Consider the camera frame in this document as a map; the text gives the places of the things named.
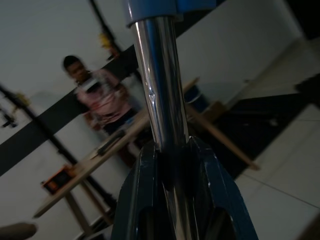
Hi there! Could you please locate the light wooden table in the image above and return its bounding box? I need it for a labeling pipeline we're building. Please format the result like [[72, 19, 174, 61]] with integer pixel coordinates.
[[33, 76, 261, 240]]

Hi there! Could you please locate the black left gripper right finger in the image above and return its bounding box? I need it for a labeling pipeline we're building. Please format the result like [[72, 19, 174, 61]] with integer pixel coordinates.
[[186, 136, 260, 240]]

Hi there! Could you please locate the black stand pole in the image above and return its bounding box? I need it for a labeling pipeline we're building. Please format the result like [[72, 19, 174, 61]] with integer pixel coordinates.
[[0, 84, 119, 216]]

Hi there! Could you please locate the person in pink shirt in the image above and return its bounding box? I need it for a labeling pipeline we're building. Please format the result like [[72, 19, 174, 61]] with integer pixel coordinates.
[[61, 54, 151, 169]]

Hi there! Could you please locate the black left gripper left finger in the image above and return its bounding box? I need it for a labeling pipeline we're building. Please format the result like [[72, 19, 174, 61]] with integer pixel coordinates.
[[112, 143, 164, 240]]

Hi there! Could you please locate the black pole with yellow item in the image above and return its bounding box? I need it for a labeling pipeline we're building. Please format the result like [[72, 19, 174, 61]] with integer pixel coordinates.
[[89, 0, 121, 60]]

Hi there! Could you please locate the brown cardboard box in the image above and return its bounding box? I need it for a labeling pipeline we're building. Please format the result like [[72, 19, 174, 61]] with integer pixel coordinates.
[[201, 99, 229, 124]]

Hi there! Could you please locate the orange and black box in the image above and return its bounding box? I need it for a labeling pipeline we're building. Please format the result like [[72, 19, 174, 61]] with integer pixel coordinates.
[[40, 164, 76, 195]]

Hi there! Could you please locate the large black floor mat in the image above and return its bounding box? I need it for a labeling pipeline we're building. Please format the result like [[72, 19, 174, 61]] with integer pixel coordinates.
[[212, 92, 320, 174]]

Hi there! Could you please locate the blue bucket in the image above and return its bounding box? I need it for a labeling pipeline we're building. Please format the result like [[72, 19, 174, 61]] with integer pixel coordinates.
[[185, 84, 210, 114]]

